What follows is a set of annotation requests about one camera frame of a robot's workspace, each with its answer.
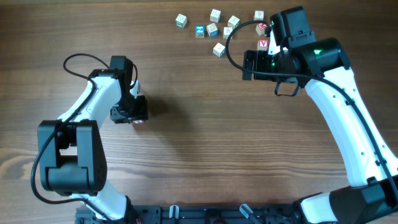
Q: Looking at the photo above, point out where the yellow sided picture block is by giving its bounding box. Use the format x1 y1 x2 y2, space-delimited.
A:
132 120 144 124

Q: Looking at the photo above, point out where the blue P letter block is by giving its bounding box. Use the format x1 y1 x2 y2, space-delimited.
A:
213 43 226 57

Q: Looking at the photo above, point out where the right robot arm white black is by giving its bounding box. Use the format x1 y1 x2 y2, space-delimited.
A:
242 6 397 223

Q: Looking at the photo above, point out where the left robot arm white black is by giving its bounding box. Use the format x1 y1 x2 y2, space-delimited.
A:
30 56 148 223

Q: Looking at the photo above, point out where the red V letter block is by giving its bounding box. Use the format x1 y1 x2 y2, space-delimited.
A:
257 39 269 51

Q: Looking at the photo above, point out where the red M letter block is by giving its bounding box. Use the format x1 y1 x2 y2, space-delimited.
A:
256 23 268 36

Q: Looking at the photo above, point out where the picture block centre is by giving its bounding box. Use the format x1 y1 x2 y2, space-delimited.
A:
223 27 233 39

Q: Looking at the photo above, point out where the plain block upper right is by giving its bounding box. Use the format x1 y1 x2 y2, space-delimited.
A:
254 11 264 21

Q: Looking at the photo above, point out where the plain block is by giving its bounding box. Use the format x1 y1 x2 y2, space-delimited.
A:
210 9 221 23
254 11 264 21

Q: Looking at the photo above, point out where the green sided block upper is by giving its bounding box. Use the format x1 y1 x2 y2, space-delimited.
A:
228 16 240 29

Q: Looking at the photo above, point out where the blue sided picture block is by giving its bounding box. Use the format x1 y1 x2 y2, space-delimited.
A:
206 23 218 37

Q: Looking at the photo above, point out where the plain top block upper middle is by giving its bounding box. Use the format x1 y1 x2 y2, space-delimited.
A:
210 9 221 23

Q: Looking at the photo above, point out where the blue H letter block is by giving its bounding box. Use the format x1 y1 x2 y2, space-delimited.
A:
195 26 205 39

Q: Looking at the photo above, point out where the green letter block far left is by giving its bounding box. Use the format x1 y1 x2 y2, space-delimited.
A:
175 14 187 28

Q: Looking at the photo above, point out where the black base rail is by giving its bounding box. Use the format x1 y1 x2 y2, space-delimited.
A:
74 203 304 224

